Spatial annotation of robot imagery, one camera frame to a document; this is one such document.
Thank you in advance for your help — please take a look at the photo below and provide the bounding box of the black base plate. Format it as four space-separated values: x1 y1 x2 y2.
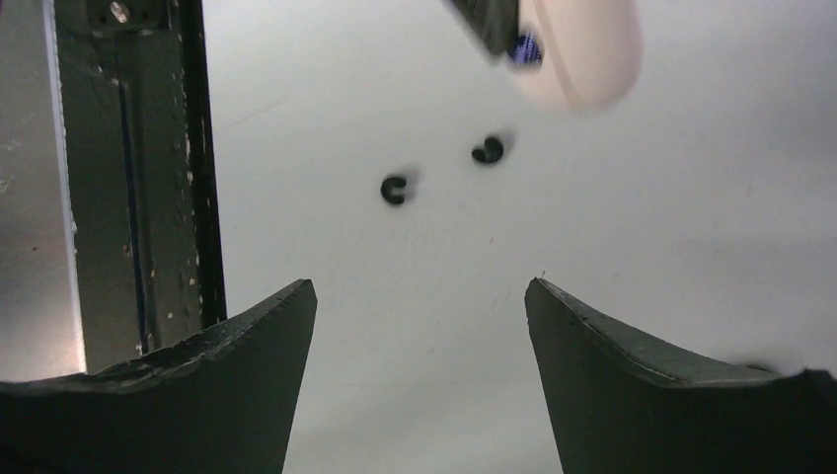
51 0 227 373

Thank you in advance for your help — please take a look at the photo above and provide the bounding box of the grey slotted cable duct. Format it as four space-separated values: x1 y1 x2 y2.
41 0 87 373

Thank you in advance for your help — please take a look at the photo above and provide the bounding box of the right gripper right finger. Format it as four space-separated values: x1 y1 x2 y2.
524 278 836 473

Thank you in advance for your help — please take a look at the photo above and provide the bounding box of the black rubber foot near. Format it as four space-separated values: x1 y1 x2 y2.
380 174 409 206

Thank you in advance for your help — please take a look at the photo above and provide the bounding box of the black rubber foot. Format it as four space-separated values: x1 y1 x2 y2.
471 135 504 166
380 174 409 206

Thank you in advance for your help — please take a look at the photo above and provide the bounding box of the black rubber foot far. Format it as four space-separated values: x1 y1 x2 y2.
471 135 504 166

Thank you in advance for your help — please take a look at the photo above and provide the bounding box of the white earbud charging case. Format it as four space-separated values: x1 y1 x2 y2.
508 0 644 111

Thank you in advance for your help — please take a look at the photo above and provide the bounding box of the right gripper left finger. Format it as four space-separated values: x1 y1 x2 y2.
1 279 318 473

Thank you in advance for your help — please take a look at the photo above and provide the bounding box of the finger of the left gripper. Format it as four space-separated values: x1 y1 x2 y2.
449 0 520 59

